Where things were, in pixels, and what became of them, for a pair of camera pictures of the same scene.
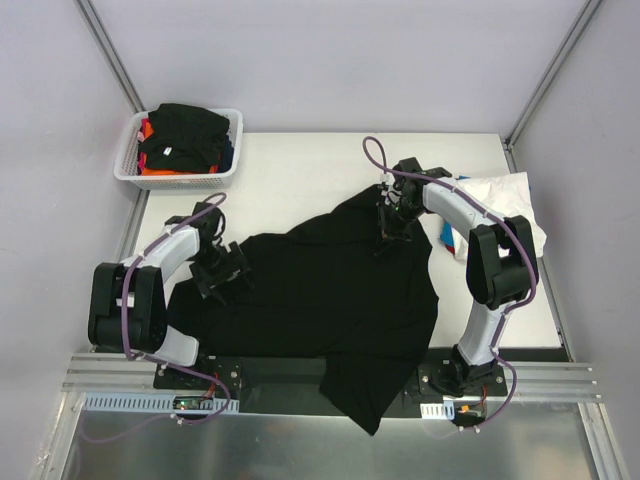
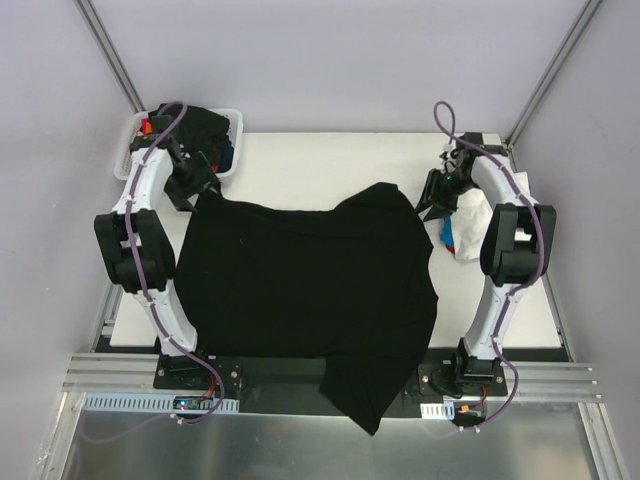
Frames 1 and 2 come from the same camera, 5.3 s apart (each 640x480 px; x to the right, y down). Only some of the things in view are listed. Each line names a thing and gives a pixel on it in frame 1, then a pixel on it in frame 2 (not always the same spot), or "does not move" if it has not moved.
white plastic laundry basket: [127, 162] does not move
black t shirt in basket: [184, 138] does not move
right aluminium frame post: [544, 81] does not move
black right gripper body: [392, 230] -> [437, 193]
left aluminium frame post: [92, 19] does not move
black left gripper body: [220, 270] -> [195, 180]
